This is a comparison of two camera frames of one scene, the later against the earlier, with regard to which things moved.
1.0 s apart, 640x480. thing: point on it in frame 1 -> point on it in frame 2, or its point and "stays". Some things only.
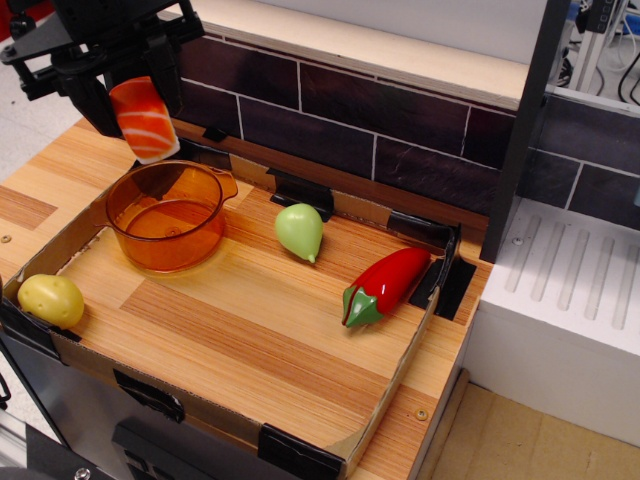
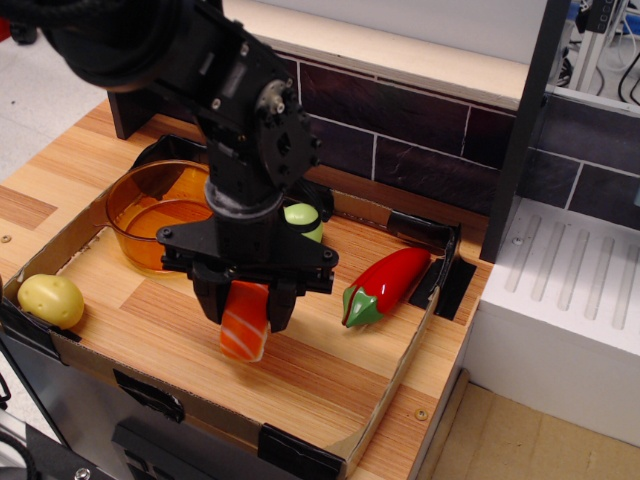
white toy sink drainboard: (557, 328) stays
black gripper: (83, 36) -> (245, 236)
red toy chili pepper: (384, 286) stays
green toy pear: (299, 229) stays
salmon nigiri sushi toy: (145, 121) -> (245, 324)
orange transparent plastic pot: (169, 216) stays
